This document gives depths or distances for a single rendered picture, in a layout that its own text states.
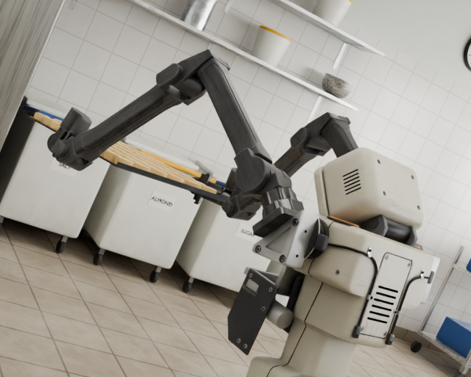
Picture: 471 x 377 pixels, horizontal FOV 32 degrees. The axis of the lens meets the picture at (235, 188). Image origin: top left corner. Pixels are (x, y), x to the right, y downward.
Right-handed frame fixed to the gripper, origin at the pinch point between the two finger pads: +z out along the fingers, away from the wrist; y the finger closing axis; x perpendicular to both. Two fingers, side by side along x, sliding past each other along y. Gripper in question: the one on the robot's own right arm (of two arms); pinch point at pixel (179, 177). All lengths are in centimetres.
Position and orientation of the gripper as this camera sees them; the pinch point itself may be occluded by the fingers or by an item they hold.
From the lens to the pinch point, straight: 257.2
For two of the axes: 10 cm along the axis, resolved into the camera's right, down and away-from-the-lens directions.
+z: -9.2, -4.0, 0.6
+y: 3.9, -9.2, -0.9
